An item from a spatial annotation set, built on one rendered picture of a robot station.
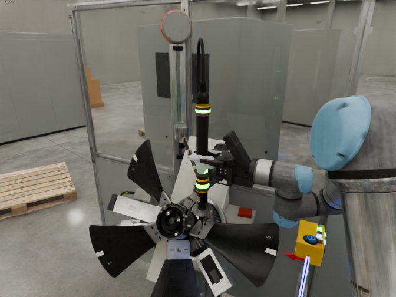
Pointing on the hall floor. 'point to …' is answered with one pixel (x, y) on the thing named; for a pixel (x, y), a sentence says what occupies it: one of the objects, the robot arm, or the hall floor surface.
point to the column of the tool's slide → (177, 101)
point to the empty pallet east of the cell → (35, 188)
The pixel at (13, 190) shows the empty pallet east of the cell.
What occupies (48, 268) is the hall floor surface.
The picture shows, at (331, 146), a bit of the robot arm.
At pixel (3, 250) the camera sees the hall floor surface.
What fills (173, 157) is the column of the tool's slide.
